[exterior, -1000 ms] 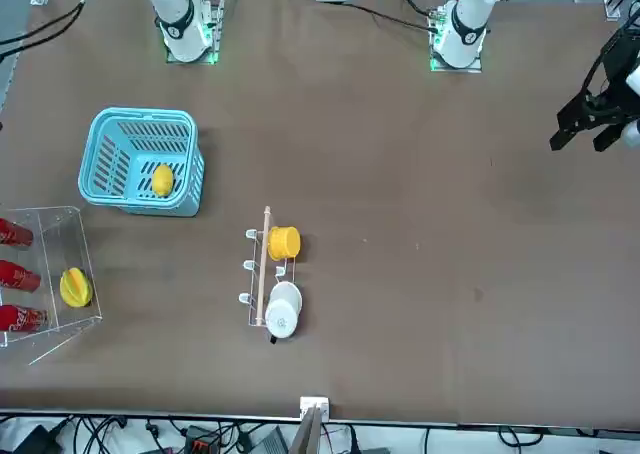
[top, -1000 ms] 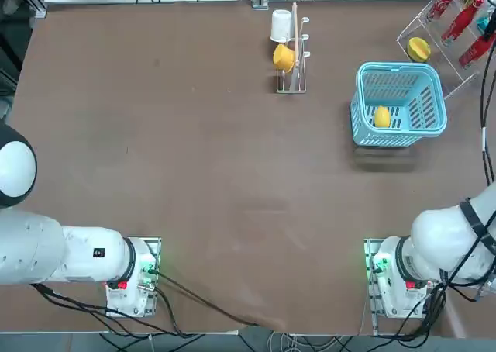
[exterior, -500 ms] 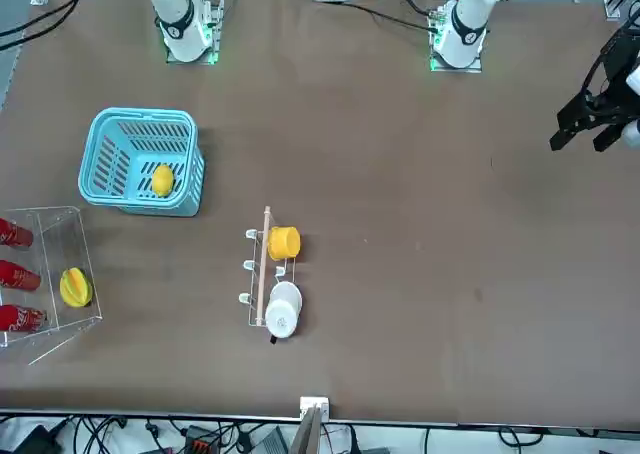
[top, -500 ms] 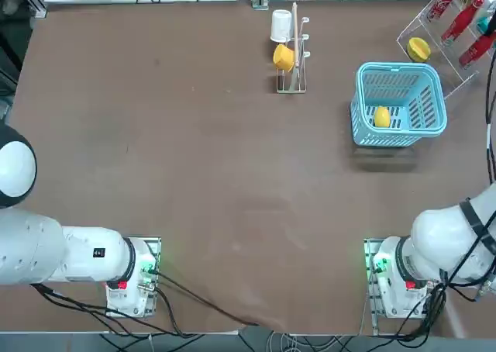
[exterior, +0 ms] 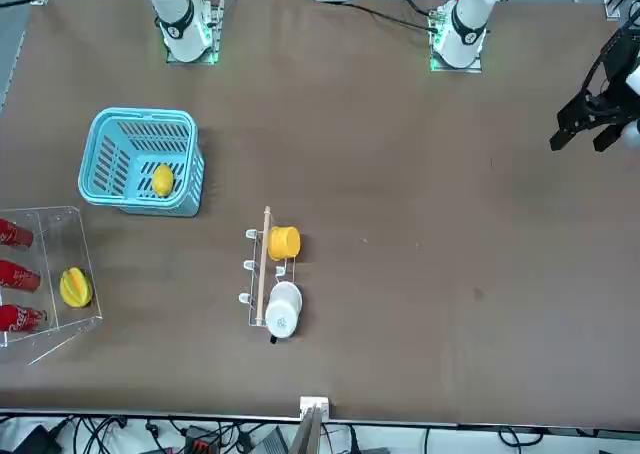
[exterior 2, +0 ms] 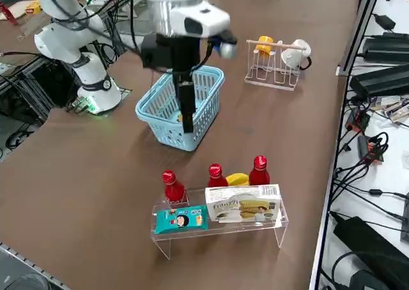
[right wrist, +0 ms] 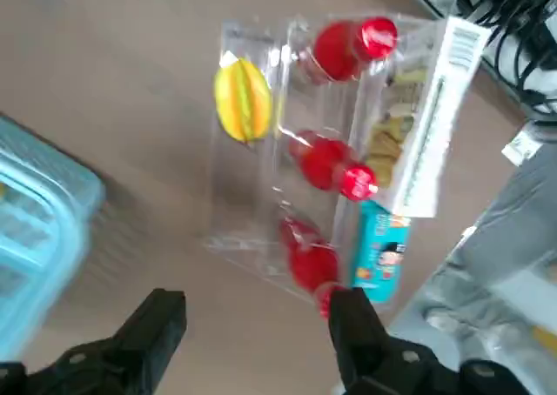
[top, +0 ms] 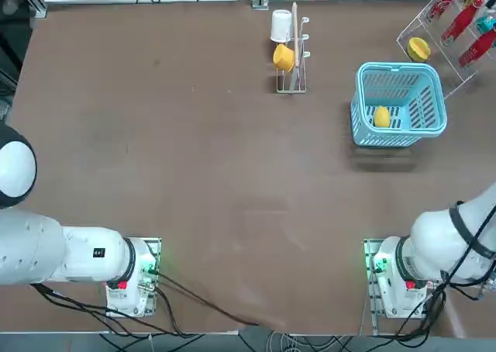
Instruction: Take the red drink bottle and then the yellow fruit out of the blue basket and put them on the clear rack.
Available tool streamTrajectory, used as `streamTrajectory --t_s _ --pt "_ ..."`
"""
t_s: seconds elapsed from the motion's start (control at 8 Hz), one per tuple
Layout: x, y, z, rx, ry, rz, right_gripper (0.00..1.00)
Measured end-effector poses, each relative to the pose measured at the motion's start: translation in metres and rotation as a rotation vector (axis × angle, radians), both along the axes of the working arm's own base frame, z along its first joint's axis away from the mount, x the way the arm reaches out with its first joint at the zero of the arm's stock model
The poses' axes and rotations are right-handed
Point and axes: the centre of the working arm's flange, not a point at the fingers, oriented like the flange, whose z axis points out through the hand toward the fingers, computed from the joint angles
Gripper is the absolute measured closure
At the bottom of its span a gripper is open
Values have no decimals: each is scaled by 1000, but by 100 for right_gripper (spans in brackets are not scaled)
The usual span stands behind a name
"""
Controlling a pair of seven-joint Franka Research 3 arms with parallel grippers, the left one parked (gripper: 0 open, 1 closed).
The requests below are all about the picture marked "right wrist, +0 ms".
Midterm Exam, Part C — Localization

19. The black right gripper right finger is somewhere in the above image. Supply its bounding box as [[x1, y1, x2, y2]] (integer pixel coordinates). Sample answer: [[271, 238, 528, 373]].
[[328, 288, 527, 395]]

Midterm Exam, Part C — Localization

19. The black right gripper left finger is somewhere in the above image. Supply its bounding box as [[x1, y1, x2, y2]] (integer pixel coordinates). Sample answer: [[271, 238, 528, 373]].
[[0, 288, 188, 395]]

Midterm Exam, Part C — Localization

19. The red drink bottle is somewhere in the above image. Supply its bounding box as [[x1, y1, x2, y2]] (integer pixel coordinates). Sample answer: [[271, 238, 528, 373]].
[[278, 216, 349, 318], [299, 16, 399, 83], [289, 129, 379, 203]]

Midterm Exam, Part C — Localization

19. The clear acrylic rack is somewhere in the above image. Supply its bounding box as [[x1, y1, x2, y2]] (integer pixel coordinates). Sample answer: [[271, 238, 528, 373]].
[[204, 11, 449, 305]]

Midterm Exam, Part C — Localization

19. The blue plastic basket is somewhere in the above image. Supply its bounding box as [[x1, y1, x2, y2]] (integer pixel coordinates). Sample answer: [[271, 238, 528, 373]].
[[0, 114, 105, 357]]

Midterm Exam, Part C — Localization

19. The yellow star fruit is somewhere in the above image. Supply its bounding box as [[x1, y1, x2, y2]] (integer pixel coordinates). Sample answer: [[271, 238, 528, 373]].
[[212, 55, 274, 146]]

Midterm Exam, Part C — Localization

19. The teal snack packet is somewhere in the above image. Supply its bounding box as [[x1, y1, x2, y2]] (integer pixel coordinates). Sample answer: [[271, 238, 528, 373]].
[[350, 201, 413, 313]]

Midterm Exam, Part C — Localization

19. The person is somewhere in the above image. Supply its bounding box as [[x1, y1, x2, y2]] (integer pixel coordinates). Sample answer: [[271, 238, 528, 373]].
[[417, 142, 557, 370]]

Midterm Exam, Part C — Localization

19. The white biscuit box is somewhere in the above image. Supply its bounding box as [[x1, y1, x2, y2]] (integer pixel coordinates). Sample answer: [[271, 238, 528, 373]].
[[360, 16, 495, 220]]

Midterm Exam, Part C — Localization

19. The white cable tag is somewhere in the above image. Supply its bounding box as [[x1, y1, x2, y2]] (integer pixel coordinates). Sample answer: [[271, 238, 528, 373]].
[[500, 120, 549, 166]]

